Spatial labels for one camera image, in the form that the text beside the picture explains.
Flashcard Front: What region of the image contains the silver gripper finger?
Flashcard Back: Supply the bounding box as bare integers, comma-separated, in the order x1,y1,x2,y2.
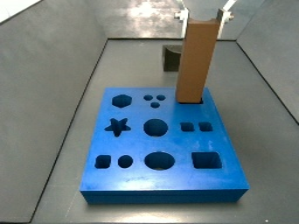
174,0,190,37
218,0,236,39

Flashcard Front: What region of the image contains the blue shape sorting board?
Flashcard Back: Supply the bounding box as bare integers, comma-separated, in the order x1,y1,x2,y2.
79,87,248,204

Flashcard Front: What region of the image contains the dark grey curved fixture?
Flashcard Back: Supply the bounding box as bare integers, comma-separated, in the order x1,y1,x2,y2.
163,45,183,72

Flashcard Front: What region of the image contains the brown arch block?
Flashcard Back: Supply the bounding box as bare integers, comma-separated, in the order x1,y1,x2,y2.
175,18,220,103

